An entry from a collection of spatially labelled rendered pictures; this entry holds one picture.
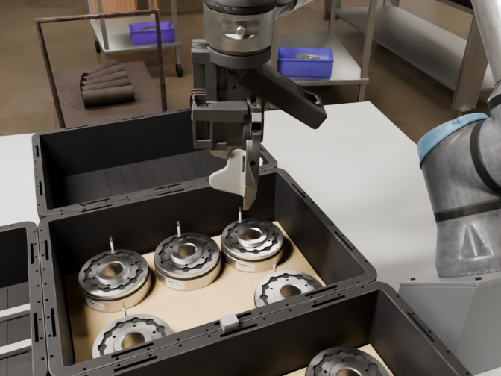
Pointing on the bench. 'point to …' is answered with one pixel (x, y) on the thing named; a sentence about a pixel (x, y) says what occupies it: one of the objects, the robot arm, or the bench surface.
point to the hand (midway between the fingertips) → (250, 187)
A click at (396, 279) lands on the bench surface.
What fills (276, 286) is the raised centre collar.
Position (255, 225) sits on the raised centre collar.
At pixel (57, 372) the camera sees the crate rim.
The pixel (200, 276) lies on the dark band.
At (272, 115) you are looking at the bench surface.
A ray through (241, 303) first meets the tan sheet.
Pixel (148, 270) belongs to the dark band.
